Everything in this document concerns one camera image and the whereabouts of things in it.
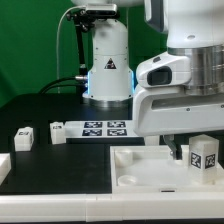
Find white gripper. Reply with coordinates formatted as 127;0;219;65
132;52;224;160

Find white square tabletop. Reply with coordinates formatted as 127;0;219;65
110;145;224;194

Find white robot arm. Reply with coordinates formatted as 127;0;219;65
72;0;224;159

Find white obstacle fence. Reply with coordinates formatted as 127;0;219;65
0;152;224;224

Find white marker base sheet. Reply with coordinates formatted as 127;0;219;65
64;120;136;138

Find black cables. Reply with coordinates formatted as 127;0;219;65
38;75;89;95

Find black camera on stand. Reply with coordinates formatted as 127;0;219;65
66;3;119;75

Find white cable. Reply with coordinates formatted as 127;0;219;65
55;4;86;94

